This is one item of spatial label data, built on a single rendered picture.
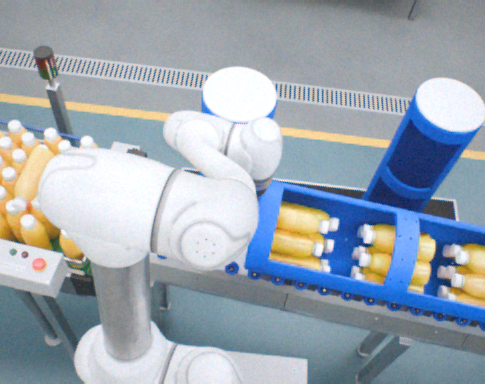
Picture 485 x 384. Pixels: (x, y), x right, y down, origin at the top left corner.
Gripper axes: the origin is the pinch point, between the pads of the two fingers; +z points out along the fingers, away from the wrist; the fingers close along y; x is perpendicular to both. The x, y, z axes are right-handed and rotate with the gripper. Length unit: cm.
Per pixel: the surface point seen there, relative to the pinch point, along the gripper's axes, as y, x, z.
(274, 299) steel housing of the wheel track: 11.2, 14.1, 29.7
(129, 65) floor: -158, -99, 116
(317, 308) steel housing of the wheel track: 11.1, 28.5, 29.5
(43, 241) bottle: 16, -60, 16
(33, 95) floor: -118, -146, 116
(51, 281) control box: 31, -49, 7
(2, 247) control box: 24, -67, 6
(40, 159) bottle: -3, -65, -1
